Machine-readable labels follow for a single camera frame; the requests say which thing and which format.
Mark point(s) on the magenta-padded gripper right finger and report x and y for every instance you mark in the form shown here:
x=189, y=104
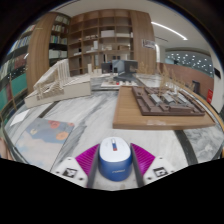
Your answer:
x=144, y=158

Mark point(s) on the grey building model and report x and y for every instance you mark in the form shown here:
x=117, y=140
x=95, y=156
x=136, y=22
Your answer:
x=120, y=71

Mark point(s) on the white wall sign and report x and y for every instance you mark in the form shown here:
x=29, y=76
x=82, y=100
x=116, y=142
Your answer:
x=148, y=44

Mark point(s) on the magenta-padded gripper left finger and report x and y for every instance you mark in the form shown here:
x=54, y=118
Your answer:
x=83, y=160

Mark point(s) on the white architectural model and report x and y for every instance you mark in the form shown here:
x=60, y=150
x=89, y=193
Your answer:
x=56, y=86

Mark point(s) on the person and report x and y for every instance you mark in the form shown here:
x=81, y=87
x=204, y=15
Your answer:
x=3, y=150

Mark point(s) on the bookshelf with books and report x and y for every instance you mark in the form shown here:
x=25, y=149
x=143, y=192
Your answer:
x=13, y=73

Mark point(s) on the blue flower-print mouse pad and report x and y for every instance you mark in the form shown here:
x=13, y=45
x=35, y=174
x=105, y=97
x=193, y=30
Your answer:
x=45, y=136

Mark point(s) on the wooden shelf unit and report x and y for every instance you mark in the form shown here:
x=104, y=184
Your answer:
x=100, y=36

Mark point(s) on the blue and white computer mouse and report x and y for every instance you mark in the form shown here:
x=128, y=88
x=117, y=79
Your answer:
x=115, y=160

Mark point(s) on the brown model on wooden board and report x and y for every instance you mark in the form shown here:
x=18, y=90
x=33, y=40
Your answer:
x=150, y=113

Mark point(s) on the long ceiling light strip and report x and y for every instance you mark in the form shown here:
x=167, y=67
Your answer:
x=168, y=30

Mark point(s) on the white paper sheet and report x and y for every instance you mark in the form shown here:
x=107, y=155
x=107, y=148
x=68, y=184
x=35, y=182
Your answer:
x=20, y=117

